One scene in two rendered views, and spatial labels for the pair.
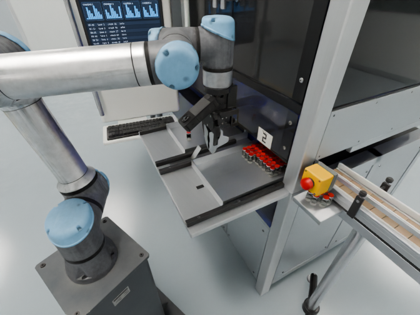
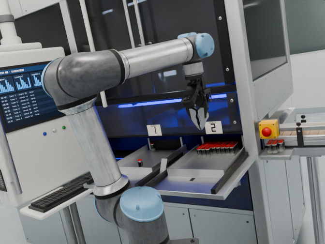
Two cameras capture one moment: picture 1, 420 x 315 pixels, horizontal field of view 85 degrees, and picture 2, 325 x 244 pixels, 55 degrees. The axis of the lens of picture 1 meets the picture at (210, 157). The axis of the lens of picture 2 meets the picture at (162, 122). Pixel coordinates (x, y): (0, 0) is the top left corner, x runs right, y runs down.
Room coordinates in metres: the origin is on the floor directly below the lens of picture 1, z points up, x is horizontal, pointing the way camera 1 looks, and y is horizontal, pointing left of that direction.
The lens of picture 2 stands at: (-0.39, 0.70, 1.37)
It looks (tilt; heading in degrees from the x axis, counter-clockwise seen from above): 11 degrees down; 331
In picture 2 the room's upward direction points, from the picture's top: 11 degrees counter-clockwise
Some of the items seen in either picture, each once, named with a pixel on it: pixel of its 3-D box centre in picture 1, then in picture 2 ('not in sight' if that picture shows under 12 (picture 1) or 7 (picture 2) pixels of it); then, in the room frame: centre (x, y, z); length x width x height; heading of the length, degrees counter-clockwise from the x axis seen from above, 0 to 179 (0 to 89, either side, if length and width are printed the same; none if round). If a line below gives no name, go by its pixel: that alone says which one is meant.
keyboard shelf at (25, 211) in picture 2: (141, 125); (65, 193); (1.26, 0.43, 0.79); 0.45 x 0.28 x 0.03; 110
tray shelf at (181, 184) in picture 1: (209, 155); (171, 169); (0.85, 0.01, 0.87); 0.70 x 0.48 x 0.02; 27
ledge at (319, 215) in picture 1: (319, 203); (278, 152); (0.56, -0.40, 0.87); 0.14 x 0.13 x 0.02; 117
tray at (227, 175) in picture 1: (242, 168); (209, 159); (0.73, -0.13, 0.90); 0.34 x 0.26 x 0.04; 118
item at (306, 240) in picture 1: (241, 134); (149, 186); (1.74, -0.28, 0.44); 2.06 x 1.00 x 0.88; 27
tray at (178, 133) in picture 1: (205, 130); (149, 158); (1.03, 0.02, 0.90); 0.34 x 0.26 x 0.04; 117
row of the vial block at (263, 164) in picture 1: (259, 160); (216, 150); (0.77, -0.21, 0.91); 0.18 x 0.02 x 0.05; 28
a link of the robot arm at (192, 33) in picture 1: (174, 47); not in sight; (0.56, 0.08, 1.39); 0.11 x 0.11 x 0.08; 9
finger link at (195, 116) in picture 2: (214, 136); (197, 117); (0.60, -0.02, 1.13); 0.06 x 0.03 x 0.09; 117
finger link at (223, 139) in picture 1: (219, 141); (204, 116); (0.58, -0.03, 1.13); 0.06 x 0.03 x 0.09; 117
